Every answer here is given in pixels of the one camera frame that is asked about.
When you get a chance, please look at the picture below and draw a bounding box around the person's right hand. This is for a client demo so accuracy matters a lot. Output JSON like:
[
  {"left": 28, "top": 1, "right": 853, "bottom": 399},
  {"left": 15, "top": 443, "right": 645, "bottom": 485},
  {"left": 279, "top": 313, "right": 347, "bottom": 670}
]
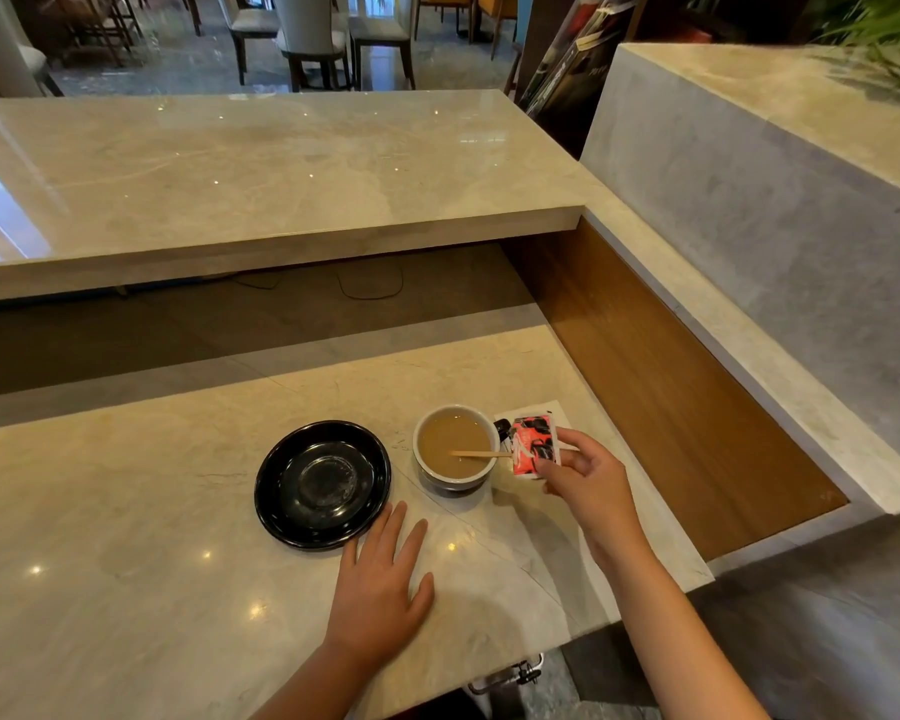
[{"left": 532, "top": 427, "right": 652, "bottom": 567}]

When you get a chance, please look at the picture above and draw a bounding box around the person's left hand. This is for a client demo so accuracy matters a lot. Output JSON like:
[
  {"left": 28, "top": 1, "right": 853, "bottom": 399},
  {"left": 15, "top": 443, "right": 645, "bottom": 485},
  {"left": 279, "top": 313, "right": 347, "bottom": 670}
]
[{"left": 322, "top": 501, "right": 436, "bottom": 667}]

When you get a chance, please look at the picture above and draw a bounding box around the red coffee sachet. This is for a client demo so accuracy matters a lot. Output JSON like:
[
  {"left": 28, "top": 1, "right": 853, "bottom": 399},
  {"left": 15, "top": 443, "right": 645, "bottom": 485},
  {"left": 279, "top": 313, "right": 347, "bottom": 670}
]
[{"left": 507, "top": 415, "right": 564, "bottom": 481}]

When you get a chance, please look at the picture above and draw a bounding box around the person's left forearm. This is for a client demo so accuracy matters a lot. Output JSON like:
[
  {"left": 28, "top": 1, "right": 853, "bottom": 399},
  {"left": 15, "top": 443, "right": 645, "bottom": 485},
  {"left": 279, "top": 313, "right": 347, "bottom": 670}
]
[{"left": 250, "top": 640, "right": 393, "bottom": 720}]

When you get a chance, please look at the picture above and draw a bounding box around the person's right forearm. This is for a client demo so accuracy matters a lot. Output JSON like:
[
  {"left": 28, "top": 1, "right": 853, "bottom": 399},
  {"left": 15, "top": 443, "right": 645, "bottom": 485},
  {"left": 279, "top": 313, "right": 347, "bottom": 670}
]
[{"left": 594, "top": 543, "right": 770, "bottom": 720}]

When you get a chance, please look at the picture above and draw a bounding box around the white paper napkin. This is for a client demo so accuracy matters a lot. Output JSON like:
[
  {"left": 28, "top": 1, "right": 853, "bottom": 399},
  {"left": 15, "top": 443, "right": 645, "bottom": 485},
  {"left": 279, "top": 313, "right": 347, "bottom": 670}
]
[{"left": 492, "top": 400, "right": 580, "bottom": 452}]

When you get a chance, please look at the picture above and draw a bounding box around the black saucer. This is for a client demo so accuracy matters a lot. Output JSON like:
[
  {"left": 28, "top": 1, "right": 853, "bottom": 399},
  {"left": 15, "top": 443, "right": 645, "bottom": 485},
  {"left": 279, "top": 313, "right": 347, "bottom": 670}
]
[{"left": 253, "top": 419, "right": 393, "bottom": 553}]

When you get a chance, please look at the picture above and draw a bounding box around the white cup of coffee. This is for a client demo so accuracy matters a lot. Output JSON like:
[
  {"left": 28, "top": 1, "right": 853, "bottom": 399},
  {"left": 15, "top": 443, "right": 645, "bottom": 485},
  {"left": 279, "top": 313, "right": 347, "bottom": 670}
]
[{"left": 411, "top": 403, "right": 504, "bottom": 496}]

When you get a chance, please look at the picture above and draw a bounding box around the dark magazine rack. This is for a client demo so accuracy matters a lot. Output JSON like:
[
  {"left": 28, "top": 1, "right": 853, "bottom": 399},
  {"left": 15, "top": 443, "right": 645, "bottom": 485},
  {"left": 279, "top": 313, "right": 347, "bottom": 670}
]
[{"left": 517, "top": 0, "right": 650, "bottom": 160}]

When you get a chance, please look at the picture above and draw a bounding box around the orange upholstered chair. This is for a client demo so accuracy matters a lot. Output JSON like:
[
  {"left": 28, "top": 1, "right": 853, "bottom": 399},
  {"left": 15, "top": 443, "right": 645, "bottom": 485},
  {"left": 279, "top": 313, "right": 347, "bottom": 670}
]
[
  {"left": 474, "top": 0, "right": 522, "bottom": 62},
  {"left": 412, "top": 0, "right": 477, "bottom": 44}
]

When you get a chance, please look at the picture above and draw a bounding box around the white cushioned dining chair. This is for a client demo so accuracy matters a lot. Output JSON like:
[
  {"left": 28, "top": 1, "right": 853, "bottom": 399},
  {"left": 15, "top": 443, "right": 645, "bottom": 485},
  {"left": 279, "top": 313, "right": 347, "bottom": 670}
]
[
  {"left": 216, "top": 0, "right": 283, "bottom": 87},
  {"left": 347, "top": 0, "right": 419, "bottom": 91}
]

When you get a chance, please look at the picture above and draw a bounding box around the white round-back chair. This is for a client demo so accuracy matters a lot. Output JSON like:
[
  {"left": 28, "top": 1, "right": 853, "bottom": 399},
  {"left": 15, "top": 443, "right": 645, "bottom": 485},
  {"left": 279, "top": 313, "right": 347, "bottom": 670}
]
[{"left": 270, "top": 0, "right": 355, "bottom": 93}]

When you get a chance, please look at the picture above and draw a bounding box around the green potted plant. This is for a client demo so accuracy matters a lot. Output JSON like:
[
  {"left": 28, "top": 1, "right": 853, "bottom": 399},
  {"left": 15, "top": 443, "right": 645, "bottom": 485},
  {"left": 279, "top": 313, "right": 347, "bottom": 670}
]
[{"left": 813, "top": 0, "right": 900, "bottom": 98}]

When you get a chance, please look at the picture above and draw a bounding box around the dark wooden chair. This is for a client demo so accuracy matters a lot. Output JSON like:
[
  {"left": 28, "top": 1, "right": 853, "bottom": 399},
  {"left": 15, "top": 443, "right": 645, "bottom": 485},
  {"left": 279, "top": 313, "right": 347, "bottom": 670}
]
[{"left": 41, "top": 0, "right": 145, "bottom": 68}]

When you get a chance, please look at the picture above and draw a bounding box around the large white armchair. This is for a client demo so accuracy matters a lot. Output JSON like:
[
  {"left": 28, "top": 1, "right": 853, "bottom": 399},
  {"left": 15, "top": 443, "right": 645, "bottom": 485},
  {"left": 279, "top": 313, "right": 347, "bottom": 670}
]
[{"left": 0, "top": 0, "right": 66, "bottom": 99}]

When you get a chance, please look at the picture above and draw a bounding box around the black cable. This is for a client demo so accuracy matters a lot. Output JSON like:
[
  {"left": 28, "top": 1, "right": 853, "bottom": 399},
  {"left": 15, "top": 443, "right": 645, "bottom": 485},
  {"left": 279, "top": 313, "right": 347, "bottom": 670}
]
[{"left": 228, "top": 256, "right": 406, "bottom": 303}]

